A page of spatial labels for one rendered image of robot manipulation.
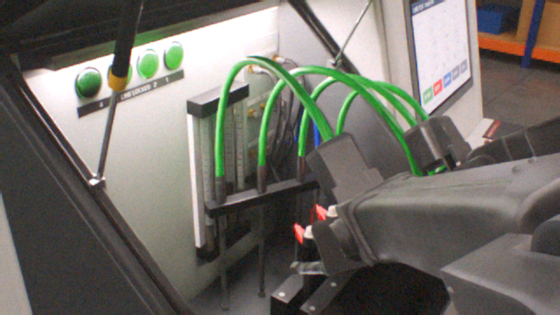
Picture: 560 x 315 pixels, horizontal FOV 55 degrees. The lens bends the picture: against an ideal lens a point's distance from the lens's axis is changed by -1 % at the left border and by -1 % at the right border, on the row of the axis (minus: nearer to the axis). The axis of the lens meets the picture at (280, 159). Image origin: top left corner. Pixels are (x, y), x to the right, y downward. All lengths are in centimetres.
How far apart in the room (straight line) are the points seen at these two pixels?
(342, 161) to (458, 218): 32
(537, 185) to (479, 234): 5
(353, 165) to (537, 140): 26
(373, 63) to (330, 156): 64
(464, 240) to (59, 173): 55
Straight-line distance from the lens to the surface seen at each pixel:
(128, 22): 55
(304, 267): 82
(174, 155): 103
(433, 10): 143
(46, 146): 71
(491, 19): 637
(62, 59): 79
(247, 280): 128
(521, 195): 17
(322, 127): 69
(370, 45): 116
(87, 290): 79
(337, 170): 54
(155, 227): 105
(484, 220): 20
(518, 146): 72
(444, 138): 77
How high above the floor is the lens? 165
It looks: 27 degrees down
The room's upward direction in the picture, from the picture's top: 1 degrees clockwise
